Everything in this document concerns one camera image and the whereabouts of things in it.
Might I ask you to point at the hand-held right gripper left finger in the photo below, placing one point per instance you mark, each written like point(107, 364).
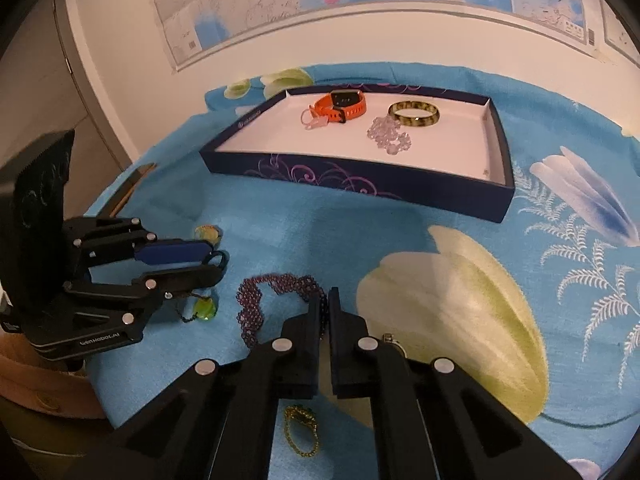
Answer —
point(300, 350)

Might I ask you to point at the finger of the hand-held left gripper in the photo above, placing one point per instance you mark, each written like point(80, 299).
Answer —
point(190, 277)
point(175, 251)

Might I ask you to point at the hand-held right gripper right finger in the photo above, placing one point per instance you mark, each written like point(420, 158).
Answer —
point(350, 355)

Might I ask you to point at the dark blue shallow box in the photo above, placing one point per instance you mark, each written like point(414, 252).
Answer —
point(425, 152)

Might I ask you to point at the orange smartwatch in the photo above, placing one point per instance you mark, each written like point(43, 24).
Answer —
point(350, 106)

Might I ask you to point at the yellow-black bangle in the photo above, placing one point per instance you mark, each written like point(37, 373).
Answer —
point(415, 122)

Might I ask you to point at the brown door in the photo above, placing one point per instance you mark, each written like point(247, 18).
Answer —
point(40, 100)

